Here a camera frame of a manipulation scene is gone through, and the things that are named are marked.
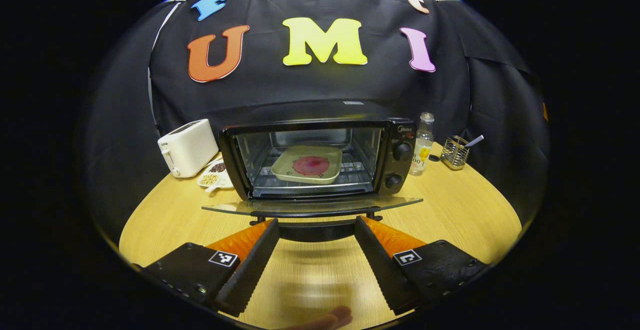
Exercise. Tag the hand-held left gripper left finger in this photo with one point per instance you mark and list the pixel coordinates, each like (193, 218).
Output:
(255, 265)

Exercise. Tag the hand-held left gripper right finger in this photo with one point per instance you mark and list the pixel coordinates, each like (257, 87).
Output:
(382, 265)

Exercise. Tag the cream square food tray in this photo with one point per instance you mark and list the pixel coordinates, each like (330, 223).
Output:
(285, 170)

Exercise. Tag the pink ham slice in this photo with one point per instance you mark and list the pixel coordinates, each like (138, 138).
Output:
(311, 166)

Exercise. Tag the black electric oven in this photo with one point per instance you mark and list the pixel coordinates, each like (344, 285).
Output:
(400, 134)

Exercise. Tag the white divided snack dish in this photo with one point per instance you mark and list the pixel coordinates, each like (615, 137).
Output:
(226, 182)

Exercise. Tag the small white spoon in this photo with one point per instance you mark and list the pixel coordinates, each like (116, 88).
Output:
(212, 188)

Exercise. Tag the clear bottle yellow label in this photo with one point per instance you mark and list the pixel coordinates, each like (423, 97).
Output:
(421, 154)

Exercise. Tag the white toaster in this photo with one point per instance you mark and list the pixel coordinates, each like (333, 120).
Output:
(190, 147)

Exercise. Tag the striped drinking straw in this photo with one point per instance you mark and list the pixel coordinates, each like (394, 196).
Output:
(475, 140)

